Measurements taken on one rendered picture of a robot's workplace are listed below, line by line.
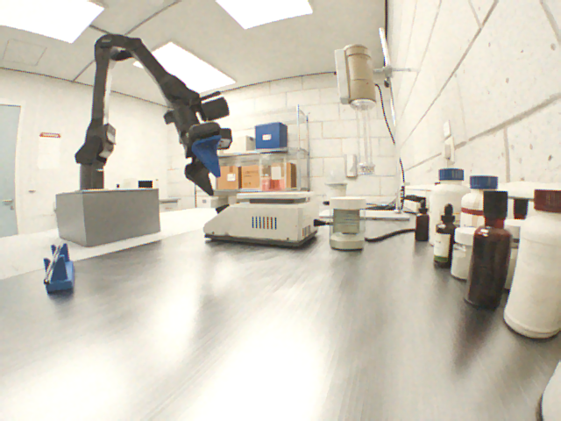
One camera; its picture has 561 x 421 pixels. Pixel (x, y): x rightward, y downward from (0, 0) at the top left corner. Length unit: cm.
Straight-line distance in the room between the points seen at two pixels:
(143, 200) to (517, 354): 63
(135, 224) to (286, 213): 34
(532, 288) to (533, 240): 3
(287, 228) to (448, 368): 31
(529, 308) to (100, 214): 60
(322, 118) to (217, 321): 292
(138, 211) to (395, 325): 53
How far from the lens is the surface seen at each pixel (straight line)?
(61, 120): 339
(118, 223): 55
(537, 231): 19
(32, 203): 318
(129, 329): 20
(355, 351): 16
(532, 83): 47
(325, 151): 293
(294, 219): 38
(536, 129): 46
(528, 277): 20
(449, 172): 43
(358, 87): 85
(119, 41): 68
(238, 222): 43
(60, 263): 30
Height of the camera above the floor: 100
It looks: 5 degrees down
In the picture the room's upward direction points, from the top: 1 degrees counter-clockwise
